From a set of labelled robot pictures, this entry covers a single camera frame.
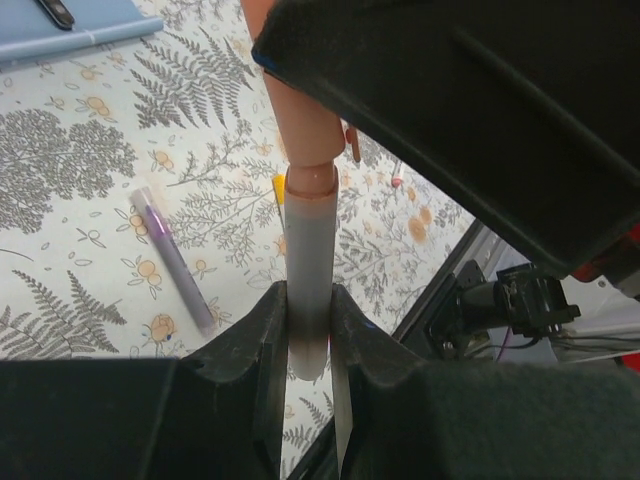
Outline purple pen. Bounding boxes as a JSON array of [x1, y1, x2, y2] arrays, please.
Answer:
[[131, 187, 214, 338]]

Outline light blue checked placemat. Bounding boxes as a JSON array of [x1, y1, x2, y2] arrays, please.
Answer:
[[1, 0, 164, 66]]

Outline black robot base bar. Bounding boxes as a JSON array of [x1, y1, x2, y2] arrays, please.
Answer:
[[392, 220, 507, 360]]

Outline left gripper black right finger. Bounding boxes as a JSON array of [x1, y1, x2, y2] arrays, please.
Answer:
[[330, 285, 639, 479]]

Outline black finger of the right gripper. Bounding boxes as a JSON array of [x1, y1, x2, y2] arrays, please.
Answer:
[[253, 1, 639, 276]]

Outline black handled table knife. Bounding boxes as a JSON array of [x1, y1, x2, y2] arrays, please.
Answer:
[[37, 0, 75, 31]]

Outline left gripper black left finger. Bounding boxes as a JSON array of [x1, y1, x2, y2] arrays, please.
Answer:
[[1, 282, 287, 479]]

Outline orange pen cap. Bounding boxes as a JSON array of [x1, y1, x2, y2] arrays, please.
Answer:
[[239, 0, 361, 168]]

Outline white pen with pink cap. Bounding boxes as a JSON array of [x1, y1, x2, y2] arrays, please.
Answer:
[[391, 160, 404, 188]]

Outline grey marker with red tip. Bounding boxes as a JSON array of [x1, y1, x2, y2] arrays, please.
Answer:
[[284, 162, 339, 381]]

